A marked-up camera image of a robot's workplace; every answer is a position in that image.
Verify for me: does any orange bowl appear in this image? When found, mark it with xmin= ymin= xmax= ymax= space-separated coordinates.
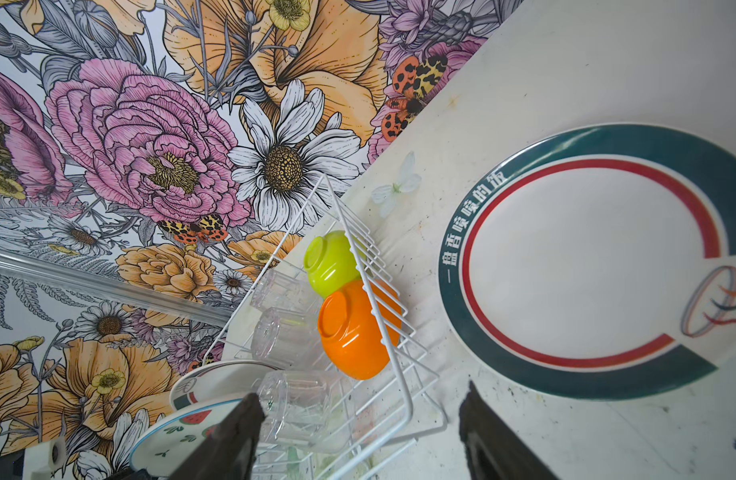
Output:
xmin=318 ymin=280 xmax=390 ymax=380

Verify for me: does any far clear glass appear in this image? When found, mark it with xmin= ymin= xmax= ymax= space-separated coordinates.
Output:
xmin=251 ymin=269 xmax=322 ymax=313

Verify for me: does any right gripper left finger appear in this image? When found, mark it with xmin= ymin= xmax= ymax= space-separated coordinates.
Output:
xmin=170 ymin=393 xmax=266 ymax=480

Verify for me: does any clear glass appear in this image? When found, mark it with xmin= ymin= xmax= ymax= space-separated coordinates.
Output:
xmin=251 ymin=308 xmax=328 ymax=370
xmin=251 ymin=269 xmax=322 ymax=313
xmin=258 ymin=370 xmax=351 ymax=454

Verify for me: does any green red rimmed plate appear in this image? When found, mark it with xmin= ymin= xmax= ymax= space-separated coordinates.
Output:
xmin=439 ymin=124 xmax=736 ymax=400

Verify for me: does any near clear glass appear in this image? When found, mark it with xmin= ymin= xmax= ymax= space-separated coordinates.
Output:
xmin=258 ymin=370 xmax=351 ymax=454

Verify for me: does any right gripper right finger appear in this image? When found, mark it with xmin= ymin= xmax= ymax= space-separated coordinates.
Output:
xmin=459 ymin=381 xmax=558 ymax=480

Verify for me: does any blue rimmed watermelon plate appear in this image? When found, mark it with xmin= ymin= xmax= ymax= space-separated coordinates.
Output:
xmin=129 ymin=397 xmax=244 ymax=479

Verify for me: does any lime green bowl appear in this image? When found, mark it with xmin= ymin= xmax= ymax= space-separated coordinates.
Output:
xmin=304 ymin=230 xmax=361 ymax=299

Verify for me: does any white wire dish rack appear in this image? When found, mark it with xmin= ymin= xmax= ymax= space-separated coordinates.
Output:
xmin=219 ymin=176 xmax=450 ymax=479

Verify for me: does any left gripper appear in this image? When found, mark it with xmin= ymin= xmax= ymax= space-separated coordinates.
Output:
xmin=0 ymin=436 xmax=68 ymax=480

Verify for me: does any middle clear glass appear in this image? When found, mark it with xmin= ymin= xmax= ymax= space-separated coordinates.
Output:
xmin=251 ymin=308 xmax=328 ymax=370

